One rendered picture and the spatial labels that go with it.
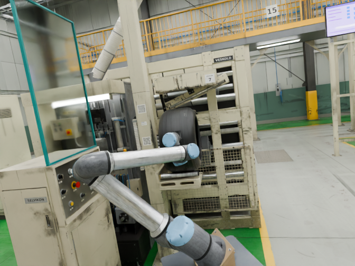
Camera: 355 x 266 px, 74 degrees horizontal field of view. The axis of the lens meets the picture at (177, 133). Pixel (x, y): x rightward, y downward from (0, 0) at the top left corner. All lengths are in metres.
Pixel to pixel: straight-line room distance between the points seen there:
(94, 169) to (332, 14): 5.17
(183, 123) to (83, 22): 12.46
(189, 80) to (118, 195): 1.36
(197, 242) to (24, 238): 1.08
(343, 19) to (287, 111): 6.40
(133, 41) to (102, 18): 11.38
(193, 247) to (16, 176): 1.10
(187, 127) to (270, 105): 9.60
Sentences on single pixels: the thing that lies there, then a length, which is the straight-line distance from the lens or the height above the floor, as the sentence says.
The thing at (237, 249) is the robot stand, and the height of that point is 0.60.
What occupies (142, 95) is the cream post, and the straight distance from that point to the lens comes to 2.09.
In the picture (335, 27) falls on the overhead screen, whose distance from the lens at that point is 5.61.
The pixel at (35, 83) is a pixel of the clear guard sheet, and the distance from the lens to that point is 1.56.
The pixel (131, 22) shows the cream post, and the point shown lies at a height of 2.23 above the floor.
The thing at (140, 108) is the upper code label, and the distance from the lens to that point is 2.10.
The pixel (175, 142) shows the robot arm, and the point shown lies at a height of 1.28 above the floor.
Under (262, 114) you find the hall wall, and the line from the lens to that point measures 11.31.
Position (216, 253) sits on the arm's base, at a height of 0.76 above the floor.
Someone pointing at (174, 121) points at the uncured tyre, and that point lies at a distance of 1.90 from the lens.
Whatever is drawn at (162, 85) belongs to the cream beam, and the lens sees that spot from 2.31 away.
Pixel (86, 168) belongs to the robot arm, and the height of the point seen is 1.29.
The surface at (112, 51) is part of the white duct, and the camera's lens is 2.55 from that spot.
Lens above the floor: 1.53
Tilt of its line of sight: 8 degrees down
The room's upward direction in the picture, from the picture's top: 8 degrees counter-clockwise
